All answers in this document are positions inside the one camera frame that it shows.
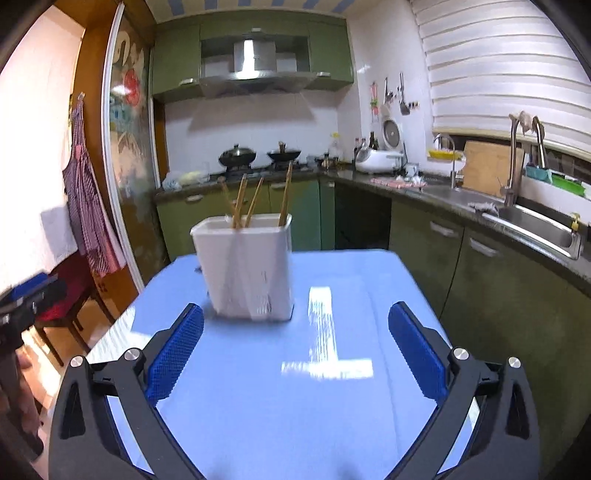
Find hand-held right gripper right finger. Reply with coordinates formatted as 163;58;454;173
388;301;542;480

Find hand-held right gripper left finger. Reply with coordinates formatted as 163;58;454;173
48;302;206;480

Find white plastic utensil holder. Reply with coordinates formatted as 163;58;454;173
190;213;296;320

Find wooden chopstick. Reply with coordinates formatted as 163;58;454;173
278;161;295;227
245;176;265;228
233;174;249;229
218;176;238;229

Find person's left forearm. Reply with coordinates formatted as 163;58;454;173
0;364;45;462

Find dark wooden chair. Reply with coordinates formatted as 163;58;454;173
34;253;116;366

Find green base cabinets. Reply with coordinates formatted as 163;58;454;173
154;178;591;477

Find red checked apron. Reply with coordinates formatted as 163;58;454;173
62;93;127;278

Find blue tablecloth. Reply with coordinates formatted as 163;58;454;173
85;249;467;480

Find black under-counter appliance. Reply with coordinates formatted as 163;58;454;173
333;182;393;251

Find dark stone countertop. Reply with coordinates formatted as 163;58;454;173
154;165;591;288

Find pink counter cloth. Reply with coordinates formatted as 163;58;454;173
370;175;428;190

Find steel kitchen sink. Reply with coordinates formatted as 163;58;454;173
466;198;585;260

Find decorated sliding glass door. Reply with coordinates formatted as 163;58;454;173
102;2;162;292

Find small steel faucet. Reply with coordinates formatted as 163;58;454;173
433;134;463;191

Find wooden cutting board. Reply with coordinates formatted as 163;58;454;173
462;141;525;198

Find white rice cooker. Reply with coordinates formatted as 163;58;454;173
355;117;408;174

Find gas stove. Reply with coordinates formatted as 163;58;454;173
210;161;311;179

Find black wok with lid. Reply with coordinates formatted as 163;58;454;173
218;144;257;168

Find dark sauce bottles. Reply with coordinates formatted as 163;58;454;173
353;131;380;160

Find tall steel faucet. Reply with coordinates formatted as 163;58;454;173
503;112;548;207

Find black open wok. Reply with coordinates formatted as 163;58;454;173
267;141;302;164

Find green windowsill tray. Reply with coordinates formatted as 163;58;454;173
525;164;591;200

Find hanging kitchen tools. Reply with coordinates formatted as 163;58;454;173
383;71;422;117

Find steel range hood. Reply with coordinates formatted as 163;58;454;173
198;39;320;96

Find white window blinds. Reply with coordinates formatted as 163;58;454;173
411;0;591;145

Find green wall cabinets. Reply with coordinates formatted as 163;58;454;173
151;21;355;101

